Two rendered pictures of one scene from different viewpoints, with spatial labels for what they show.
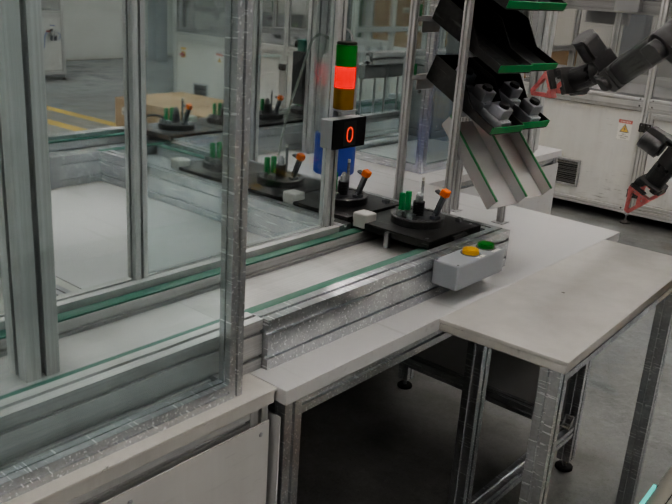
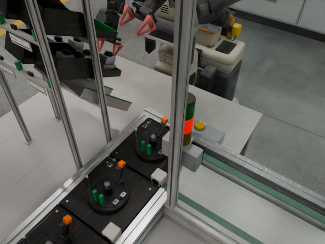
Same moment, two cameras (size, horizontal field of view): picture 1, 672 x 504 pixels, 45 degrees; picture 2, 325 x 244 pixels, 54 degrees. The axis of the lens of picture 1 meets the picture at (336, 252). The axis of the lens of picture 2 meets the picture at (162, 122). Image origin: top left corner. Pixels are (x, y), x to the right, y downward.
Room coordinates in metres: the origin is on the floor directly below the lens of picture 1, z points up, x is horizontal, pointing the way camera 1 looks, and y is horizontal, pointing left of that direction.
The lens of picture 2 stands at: (2.05, 0.58, 1.92)
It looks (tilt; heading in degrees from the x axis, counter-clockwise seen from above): 46 degrees down; 265
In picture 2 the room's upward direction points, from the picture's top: 1 degrees clockwise
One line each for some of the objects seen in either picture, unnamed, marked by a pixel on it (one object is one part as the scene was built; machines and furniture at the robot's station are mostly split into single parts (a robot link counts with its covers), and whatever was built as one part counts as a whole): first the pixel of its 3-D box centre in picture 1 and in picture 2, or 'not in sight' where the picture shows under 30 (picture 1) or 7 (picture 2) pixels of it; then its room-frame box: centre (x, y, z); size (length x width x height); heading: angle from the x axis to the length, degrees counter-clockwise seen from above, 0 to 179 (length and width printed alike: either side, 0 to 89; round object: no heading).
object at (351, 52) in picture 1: (346, 55); not in sight; (1.94, 0.01, 1.38); 0.05 x 0.05 x 0.05
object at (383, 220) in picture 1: (416, 225); (153, 149); (2.01, -0.21, 0.96); 0.24 x 0.24 x 0.02; 51
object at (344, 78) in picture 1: (345, 76); not in sight; (1.94, 0.01, 1.33); 0.05 x 0.05 x 0.05
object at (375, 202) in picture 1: (343, 185); (108, 188); (2.17, -0.01, 1.01); 0.24 x 0.24 x 0.13; 51
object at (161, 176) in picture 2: (364, 219); (158, 177); (2.00, -0.07, 0.97); 0.05 x 0.05 x 0.04; 51
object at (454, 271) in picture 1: (468, 265); not in sight; (1.81, -0.32, 0.93); 0.21 x 0.07 x 0.06; 141
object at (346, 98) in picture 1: (343, 98); not in sight; (1.94, 0.01, 1.28); 0.05 x 0.05 x 0.05
